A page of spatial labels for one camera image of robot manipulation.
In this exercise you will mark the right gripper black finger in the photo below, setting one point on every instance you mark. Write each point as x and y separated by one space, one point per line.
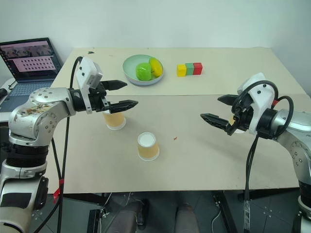
216 120
228 99

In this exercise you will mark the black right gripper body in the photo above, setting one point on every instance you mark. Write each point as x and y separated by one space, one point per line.
243 119

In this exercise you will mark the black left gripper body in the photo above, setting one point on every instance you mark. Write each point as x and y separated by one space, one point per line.
98 99

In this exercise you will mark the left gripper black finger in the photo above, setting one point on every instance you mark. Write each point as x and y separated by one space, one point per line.
124 105
116 85

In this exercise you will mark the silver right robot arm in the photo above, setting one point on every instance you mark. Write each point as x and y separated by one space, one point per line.
296 136

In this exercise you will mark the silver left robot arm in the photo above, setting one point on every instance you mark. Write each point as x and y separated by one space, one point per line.
36 114

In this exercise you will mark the tan paper cup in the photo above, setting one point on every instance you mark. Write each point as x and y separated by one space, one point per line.
114 120
148 150
239 131

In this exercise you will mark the pale green bowl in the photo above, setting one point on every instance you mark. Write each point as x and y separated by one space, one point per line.
130 69

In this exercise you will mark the green toy apple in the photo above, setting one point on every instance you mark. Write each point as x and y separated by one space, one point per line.
143 71

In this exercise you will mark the red cube block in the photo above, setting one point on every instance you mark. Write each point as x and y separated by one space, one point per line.
198 68

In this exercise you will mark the yellow toy fruit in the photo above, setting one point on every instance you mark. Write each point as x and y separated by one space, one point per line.
156 66

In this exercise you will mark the green cube block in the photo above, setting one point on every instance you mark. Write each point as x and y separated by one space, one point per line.
189 69

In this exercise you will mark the yellow cube block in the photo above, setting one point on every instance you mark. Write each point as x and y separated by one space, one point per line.
181 71

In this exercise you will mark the blue laptop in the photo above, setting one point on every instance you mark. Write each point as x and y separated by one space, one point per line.
29 58

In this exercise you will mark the small black object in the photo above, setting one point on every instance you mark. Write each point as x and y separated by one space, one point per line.
3 93

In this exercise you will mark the dark rounded shape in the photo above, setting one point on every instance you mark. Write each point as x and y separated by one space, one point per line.
128 218
187 218

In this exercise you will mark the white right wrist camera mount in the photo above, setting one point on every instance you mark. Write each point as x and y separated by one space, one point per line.
261 102

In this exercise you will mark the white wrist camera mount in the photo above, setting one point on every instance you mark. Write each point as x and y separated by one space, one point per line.
261 102
85 70

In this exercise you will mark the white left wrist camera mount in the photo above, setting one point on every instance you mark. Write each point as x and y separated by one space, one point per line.
85 70

